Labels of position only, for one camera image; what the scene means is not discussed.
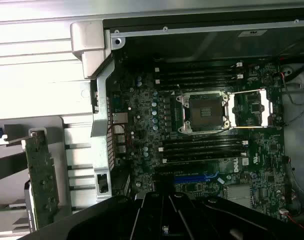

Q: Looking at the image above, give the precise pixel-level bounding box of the silver chipset heatsink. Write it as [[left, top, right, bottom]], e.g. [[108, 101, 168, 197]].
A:
[[226, 184, 253, 208]]

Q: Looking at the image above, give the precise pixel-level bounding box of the blue expansion slot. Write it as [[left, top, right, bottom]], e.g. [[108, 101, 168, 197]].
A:
[[173, 174, 220, 185]]

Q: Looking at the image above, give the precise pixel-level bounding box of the long black expansion slot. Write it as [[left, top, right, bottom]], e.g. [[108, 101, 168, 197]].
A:
[[154, 166, 205, 176]]

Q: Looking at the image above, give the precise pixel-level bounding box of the green motherboard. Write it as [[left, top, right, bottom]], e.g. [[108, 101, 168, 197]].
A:
[[105, 58, 287, 218]]

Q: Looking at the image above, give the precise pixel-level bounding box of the open PC case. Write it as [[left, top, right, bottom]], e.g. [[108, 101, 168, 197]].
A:
[[69, 6, 304, 226]]

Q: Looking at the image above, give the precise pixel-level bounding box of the CPU socket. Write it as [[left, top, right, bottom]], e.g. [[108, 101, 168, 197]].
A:
[[175, 90, 232, 136]]

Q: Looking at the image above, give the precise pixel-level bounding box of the silver socket cover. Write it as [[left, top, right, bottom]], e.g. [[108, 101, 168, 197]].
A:
[[228, 88, 274, 129]]

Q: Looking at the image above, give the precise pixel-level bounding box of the thin locking lever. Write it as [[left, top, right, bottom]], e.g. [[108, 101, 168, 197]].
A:
[[226, 87, 268, 96]]

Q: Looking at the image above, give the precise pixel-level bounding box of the thin grey wire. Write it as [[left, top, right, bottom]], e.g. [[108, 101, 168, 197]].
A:
[[283, 81, 304, 106]]

